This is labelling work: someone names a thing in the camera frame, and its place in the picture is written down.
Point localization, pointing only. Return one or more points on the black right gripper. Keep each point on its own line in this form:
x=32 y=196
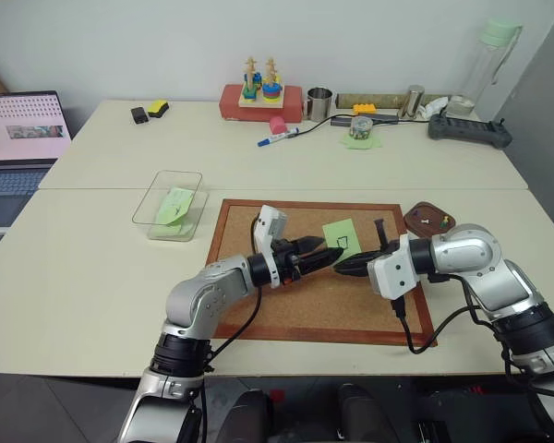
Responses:
x=382 y=235

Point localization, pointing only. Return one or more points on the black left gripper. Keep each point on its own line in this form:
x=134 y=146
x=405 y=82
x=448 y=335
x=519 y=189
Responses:
x=287 y=263

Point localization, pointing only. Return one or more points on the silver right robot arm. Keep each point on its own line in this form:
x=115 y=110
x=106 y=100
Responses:
x=485 y=263

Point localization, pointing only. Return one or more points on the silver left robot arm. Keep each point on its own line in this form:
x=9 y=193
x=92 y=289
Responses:
x=198 y=300

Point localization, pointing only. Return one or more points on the green note with drawing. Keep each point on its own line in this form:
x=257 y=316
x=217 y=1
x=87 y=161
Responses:
x=339 y=229

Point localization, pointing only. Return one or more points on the brown oval tray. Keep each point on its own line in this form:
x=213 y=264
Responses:
x=431 y=228

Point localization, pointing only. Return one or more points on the green sticky note pad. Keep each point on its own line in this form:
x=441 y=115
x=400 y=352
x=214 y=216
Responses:
x=362 y=144

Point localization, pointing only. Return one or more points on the clear jar of pushpins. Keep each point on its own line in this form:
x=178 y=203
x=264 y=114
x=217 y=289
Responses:
x=361 y=128

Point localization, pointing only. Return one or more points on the green sticky note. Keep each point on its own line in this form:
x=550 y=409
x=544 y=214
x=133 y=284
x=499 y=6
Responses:
x=173 y=207
x=166 y=231

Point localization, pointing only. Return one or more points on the clear plastic box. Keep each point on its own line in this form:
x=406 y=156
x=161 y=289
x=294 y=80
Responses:
x=175 y=177

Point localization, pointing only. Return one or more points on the red rectangular box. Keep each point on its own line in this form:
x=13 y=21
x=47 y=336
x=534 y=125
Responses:
x=231 y=104

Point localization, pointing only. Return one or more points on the small black box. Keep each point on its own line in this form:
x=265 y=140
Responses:
x=139 y=115

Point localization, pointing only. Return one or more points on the brown framed cork board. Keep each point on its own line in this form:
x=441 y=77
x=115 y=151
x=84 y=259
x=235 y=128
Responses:
x=314 y=304

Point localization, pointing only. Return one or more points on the blue white marker pen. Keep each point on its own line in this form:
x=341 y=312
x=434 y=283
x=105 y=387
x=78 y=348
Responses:
x=277 y=137

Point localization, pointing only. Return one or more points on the pink cylinder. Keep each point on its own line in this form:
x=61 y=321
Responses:
x=278 y=125

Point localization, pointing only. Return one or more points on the metal cup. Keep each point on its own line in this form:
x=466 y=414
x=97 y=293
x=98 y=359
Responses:
x=319 y=104

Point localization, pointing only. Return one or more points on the yellow toy brick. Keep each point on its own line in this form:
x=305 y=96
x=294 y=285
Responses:
x=364 y=110

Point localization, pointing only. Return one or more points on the dark rounded shape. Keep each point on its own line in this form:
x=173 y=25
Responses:
x=362 y=415

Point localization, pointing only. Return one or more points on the metal cylinder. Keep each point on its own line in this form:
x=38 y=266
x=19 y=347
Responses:
x=413 y=101

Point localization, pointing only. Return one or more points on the white crumpled cloth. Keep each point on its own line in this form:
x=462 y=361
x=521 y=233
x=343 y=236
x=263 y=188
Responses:
x=431 y=108

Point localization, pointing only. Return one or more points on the grey remote controller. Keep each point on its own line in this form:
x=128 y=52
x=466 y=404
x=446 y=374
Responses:
x=466 y=129

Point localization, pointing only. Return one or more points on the yellow black eraser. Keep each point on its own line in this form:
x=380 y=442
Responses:
x=159 y=108

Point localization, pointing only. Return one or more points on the clear bottle green cap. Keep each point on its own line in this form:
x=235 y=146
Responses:
x=485 y=69

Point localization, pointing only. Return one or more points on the open laptop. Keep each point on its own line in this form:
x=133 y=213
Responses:
x=23 y=124

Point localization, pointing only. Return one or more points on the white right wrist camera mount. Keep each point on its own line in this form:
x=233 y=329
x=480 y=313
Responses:
x=394 y=274

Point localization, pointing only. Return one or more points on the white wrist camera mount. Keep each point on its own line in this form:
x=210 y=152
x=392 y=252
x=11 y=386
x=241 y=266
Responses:
x=394 y=274
x=270 y=226

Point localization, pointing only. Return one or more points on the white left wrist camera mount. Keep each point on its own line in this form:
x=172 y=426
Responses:
x=270 y=226

